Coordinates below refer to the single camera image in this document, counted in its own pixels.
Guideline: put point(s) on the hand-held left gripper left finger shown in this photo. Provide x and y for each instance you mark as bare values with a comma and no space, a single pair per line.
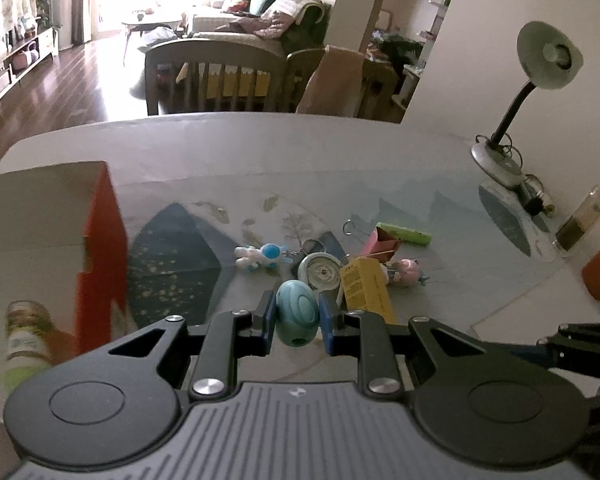
266,325

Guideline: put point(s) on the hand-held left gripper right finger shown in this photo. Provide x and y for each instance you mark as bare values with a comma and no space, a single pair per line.
327,327

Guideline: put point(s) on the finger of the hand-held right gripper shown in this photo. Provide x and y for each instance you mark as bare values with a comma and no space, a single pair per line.
585,350

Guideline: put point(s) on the teal egg-shaped ball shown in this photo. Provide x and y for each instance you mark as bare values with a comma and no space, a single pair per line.
297,310

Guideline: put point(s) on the yellow carton box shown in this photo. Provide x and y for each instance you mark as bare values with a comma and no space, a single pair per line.
367,290

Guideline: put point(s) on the round white tape measure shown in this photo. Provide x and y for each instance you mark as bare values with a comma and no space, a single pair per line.
319,271

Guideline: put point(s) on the blue and white astronaut toy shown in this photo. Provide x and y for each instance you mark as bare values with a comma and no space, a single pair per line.
257,256

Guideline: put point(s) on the pink pig toy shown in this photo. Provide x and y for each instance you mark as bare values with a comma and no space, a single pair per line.
405,271

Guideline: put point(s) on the green capped bottle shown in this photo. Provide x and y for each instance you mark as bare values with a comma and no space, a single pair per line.
27,340

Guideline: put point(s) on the red and white cardboard box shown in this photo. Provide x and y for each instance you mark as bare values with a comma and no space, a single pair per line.
40,210

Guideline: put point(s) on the pink house-shaped box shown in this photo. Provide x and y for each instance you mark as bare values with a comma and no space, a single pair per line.
382,245

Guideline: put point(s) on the binder clip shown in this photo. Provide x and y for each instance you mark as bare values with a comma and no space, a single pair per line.
355,227

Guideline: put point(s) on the green tube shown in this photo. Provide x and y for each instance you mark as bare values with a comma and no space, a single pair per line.
405,233

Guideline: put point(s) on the glass jar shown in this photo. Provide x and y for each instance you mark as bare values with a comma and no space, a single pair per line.
580,222

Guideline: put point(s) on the black power plug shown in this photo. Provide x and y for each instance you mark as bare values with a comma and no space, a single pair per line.
537,197

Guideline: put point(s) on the beige cloth on chair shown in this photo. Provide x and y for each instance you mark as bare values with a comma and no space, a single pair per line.
332,82

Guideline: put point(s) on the wooden dining chair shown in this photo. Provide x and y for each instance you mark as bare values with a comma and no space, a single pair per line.
215,52
380,85

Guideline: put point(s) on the grey desk lamp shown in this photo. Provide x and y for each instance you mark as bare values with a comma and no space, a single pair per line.
547,55

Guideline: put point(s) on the beige sofa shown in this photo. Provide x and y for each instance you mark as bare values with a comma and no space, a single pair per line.
240,25

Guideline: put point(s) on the grey floor cushion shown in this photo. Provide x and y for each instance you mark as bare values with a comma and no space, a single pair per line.
157,37

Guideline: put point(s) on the oval coffee table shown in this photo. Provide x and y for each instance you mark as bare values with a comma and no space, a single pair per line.
150,20

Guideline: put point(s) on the wooden tv stand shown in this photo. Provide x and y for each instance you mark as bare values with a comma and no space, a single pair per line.
25,55

